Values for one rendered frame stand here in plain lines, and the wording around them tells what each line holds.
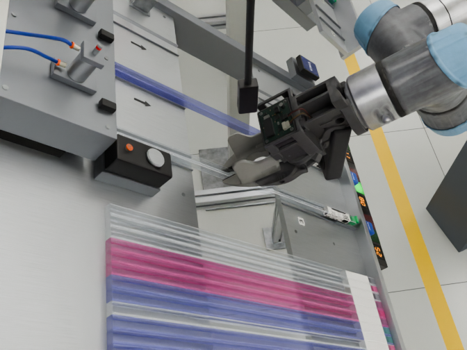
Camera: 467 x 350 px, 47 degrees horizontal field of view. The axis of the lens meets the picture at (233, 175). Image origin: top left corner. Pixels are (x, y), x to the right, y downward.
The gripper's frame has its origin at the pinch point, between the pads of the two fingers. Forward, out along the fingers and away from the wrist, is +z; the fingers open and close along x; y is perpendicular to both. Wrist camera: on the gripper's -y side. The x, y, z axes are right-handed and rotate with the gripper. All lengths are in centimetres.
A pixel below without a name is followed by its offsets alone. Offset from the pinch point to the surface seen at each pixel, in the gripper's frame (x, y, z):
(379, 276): 10.7, -28.8, -8.8
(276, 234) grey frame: -32, -82, 31
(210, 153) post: -70, -78, 48
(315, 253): 8.6, -16.3, -3.3
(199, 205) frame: -32, -50, 38
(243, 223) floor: -41, -83, 43
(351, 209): -2.8, -29.1, -7.6
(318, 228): 3.5, -18.9, -4.0
